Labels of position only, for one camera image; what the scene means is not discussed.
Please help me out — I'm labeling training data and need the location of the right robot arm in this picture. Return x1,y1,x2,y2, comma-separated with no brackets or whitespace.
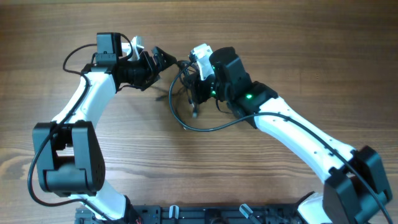
185,44,392,223

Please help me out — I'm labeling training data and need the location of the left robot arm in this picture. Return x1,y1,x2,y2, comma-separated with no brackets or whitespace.
28,32,177,223

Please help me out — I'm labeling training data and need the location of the left camera black cable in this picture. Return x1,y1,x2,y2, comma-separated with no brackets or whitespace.
27,32,134,223

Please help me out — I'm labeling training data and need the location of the black multi-plug cable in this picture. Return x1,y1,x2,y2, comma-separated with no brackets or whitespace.
155,60,201,118

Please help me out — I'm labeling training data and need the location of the right camera black cable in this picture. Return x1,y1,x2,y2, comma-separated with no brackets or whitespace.
169,60,394,224

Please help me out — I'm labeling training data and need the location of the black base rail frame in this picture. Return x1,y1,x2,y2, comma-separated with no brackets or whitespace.
74,203,312,224

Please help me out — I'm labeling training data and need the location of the camera black cable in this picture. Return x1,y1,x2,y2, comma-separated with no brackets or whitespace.
27,32,134,223
169,60,394,224

